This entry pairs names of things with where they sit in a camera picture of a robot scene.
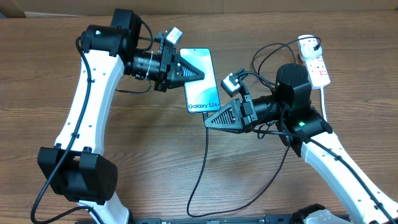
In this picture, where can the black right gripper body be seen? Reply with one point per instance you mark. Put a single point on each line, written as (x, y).
(249, 112)

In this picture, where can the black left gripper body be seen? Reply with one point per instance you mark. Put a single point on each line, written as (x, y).
(163, 76)

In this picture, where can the black smartphone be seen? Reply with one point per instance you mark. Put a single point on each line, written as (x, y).
(201, 95)

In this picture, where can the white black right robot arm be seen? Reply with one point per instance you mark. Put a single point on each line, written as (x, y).
(301, 127)

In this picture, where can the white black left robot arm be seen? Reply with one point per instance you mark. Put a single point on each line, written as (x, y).
(75, 166)

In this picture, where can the white charger adapter plug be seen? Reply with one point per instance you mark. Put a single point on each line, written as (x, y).
(309, 51)

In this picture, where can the white power strip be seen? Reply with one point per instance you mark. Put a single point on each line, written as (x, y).
(316, 68)

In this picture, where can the brown cardboard backdrop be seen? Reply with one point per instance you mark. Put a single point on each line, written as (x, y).
(21, 8)

